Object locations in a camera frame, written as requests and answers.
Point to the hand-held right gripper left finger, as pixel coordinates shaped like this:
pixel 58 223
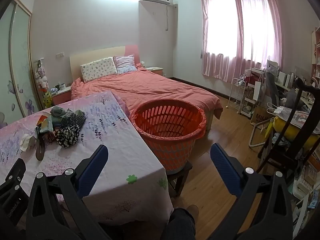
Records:
pixel 92 170

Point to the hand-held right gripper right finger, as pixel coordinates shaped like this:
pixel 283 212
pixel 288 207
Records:
pixel 222 165

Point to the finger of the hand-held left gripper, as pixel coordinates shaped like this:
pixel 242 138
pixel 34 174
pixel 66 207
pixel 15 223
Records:
pixel 15 177

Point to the brown insole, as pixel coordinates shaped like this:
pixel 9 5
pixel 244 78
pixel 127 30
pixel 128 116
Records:
pixel 40 152

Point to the white tissue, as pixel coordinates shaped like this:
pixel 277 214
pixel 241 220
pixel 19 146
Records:
pixel 26 142

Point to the black white floral cloth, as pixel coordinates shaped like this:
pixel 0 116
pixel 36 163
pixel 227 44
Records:
pixel 67 137

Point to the brown scrunchie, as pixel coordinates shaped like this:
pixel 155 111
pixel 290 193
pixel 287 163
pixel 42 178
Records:
pixel 53 135

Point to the orange plastic basket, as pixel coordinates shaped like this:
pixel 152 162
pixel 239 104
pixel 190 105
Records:
pixel 170 152

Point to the black mesh cloth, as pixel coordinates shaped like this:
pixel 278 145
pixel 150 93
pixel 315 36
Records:
pixel 71 120

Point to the orange white paper cup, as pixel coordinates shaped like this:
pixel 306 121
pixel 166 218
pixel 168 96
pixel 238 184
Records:
pixel 42 120

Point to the grey-green sock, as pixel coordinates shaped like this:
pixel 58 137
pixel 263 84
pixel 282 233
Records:
pixel 57 112

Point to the floral printed tablecloth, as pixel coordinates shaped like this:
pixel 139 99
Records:
pixel 120 140

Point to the dark wooden stool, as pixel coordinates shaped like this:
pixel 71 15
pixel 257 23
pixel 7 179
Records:
pixel 181 177

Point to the brown slipper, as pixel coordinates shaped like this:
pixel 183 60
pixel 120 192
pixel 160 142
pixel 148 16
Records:
pixel 193 211

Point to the brown paper bag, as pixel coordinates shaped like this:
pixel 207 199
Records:
pixel 258 116

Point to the white trolley cart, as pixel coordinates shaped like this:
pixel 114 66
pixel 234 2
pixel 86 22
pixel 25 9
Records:
pixel 247 105

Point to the yellow cushion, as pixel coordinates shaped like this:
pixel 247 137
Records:
pixel 280 127

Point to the person's leg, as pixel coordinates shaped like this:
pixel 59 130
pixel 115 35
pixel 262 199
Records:
pixel 181 226

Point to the pink nightstand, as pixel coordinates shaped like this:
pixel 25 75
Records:
pixel 157 71
pixel 61 97

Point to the white paper bag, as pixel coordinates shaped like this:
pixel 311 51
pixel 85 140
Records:
pixel 257 91

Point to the dark wooden chair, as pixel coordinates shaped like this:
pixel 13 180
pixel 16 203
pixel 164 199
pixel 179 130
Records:
pixel 296 130

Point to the yellow green plush toy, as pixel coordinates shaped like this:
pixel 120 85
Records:
pixel 47 101

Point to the white plastic crate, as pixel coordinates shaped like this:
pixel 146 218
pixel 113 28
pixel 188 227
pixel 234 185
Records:
pixel 303 185

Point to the white mug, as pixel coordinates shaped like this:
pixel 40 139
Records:
pixel 62 86

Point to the red bag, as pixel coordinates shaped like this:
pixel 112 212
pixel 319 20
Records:
pixel 250 80

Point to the white desk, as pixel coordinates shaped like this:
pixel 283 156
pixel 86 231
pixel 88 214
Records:
pixel 285 87

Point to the white floral pillow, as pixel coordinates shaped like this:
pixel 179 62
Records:
pixel 98 68

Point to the clear tube of plush toys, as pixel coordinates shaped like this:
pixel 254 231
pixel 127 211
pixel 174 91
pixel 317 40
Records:
pixel 41 77

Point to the coral pink duvet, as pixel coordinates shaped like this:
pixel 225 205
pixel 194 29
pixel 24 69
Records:
pixel 155 85

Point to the wardrobe with floral glass doors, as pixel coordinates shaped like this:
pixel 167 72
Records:
pixel 20 67

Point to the pink striped pillow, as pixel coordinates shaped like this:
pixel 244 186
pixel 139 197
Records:
pixel 125 63

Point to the beige wooden headboard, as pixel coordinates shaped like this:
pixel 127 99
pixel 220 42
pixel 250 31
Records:
pixel 95 55

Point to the white air conditioner pipe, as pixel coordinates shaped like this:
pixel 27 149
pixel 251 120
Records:
pixel 167 17

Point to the white tube frame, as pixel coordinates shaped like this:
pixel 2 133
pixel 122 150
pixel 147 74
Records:
pixel 250 135

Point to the white picture frame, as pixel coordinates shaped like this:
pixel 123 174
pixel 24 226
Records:
pixel 272 67

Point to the white wall socket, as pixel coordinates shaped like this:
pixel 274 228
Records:
pixel 60 54

